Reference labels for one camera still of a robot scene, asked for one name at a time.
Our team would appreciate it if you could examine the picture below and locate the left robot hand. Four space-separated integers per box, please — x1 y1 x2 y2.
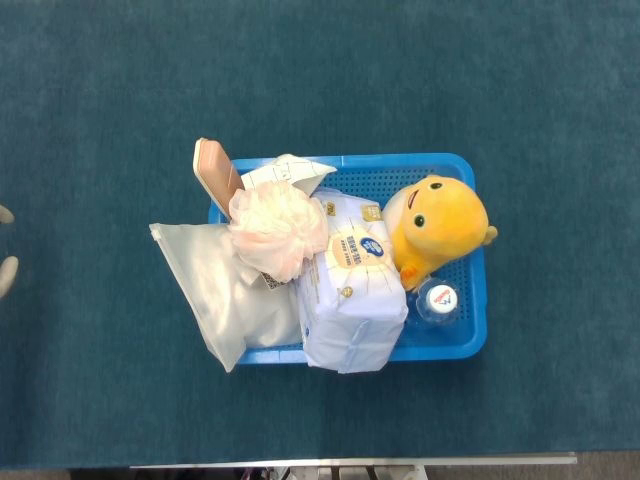
0 203 20 300

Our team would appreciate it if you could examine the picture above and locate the frosted zip bag white cloth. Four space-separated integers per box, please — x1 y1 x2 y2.
148 222 304 374

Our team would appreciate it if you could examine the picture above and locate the clear water bottle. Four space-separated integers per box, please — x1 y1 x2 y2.
407 277 460 326

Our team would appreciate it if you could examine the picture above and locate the yellow plush toy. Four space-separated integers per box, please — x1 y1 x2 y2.
382 174 499 293

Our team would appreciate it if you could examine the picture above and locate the teal table cloth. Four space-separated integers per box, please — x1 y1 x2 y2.
0 0 640 471

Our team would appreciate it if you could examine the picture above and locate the pink oblong plastic case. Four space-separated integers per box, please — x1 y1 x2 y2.
192 137 246 223

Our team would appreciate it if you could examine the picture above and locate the pale pink bath loofah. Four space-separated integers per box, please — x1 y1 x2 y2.
227 180 330 283

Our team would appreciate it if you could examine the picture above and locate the white wrapped tissue pack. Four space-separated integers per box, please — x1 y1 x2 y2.
294 187 410 375

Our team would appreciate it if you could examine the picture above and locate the blue perforated plastic basket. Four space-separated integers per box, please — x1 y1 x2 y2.
207 152 489 365

